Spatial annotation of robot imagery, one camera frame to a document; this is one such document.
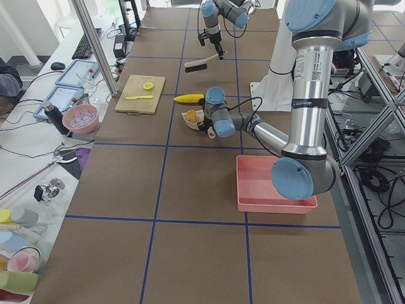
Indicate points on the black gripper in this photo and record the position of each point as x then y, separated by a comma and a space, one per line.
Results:
217, 38
205, 124

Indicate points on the beige plastic dustpan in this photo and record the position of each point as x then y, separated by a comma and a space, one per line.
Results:
200, 117

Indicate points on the beige hand brush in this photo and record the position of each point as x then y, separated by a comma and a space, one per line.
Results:
201, 64

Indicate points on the yellow toy corn cob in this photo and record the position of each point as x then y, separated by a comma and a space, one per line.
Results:
189, 99

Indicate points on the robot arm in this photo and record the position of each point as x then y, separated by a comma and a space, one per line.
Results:
310, 32
236, 12

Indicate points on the pink plastic bin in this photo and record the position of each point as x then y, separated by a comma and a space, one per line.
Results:
256, 192

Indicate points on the yellow lemon slices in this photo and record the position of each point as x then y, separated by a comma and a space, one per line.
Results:
148, 86

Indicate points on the bamboo cutting board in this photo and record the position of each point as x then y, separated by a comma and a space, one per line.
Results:
133, 87

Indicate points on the yellow toy knife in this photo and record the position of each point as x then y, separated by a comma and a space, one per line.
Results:
139, 97

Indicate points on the black power adapter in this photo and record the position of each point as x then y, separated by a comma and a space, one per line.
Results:
120, 46

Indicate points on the pink bowl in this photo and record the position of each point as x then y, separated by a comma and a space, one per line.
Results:
81, 119

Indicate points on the blue tablet far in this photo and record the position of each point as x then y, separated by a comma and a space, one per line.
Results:
75, 72

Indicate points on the blue tablet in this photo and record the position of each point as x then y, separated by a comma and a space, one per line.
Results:
61, 97
75, 72

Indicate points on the black keyboard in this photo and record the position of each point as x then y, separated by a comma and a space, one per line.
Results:
83, 49

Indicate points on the blue tablet near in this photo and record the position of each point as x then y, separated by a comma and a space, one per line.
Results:
61, 97

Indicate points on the black water bottle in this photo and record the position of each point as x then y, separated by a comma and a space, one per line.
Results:
55, 116

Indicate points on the black computer mouse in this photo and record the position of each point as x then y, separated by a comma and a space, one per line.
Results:
57, 66

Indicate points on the grey cup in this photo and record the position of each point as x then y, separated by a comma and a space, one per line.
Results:
25, 217

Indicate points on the person's dark sleeve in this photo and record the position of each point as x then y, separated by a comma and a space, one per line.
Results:
11, 83

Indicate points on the pink cup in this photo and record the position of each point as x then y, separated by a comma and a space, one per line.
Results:
27, 259

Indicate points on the green cup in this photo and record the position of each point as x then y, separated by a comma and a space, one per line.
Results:
23, 283

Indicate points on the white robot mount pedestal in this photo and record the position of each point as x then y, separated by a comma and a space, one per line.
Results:
274, 92

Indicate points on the aluminium frame post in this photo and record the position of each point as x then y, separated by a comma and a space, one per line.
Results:
90, 33

